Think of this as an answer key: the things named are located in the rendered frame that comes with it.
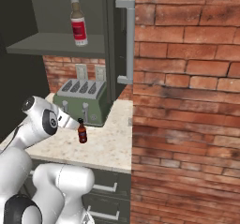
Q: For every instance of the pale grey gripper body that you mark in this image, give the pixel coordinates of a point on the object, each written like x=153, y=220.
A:
x=71, y=123

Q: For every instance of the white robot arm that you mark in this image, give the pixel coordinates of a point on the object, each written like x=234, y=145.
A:
x=18, y=168

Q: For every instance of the small brown syrup bottle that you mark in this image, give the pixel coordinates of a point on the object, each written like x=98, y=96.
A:
x=82, y=135

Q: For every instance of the dark green cabinet door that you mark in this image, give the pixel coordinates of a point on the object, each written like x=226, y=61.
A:
x=120, y=40
x=18, y=87

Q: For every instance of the dark green cabinet with shelf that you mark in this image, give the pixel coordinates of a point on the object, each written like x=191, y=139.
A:
x=53, y=31

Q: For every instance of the tall red-label condiment bottle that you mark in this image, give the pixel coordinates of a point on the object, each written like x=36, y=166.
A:
x=78, y=24

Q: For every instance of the green four-slot toaster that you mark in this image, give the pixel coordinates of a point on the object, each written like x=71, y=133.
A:
x=87, y=106

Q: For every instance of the dark green drawer front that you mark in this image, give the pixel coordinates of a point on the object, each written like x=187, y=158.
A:
x=106, y=206
x=122, y=184

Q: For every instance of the white wall socket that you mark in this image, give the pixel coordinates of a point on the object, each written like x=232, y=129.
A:
x=100, y=72
x=81, y=71

